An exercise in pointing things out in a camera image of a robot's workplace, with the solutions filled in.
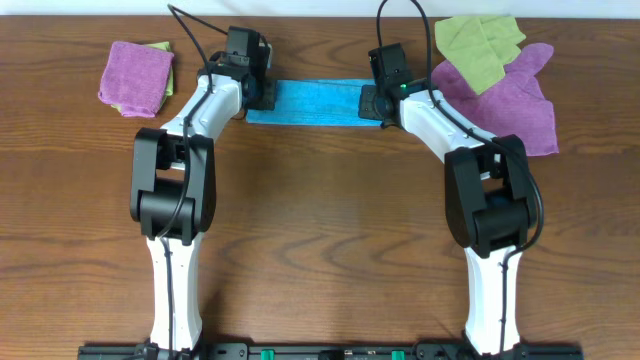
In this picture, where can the purple folded cloth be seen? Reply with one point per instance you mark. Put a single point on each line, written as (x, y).
(135, 80)

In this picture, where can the green folded cloth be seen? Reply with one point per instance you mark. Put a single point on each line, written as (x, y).
(169, 75)

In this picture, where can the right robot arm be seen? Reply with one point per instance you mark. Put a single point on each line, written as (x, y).
(491, 199)

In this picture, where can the green unfolded cloth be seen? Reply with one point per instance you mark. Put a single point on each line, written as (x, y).
(479, 47)

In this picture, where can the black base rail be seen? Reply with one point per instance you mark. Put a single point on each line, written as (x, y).
(421, 351)

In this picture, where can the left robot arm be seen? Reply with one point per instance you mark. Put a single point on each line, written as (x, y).
(173, 192)

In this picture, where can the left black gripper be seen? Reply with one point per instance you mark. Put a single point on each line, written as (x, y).
(269, 100)

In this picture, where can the blue microfiber cloth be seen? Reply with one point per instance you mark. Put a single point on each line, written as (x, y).
(315, 102)

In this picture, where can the purple unfolded cloth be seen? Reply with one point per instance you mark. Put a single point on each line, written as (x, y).
(513, 106)

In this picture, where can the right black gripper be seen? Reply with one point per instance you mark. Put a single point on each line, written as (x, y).
(365, 107)

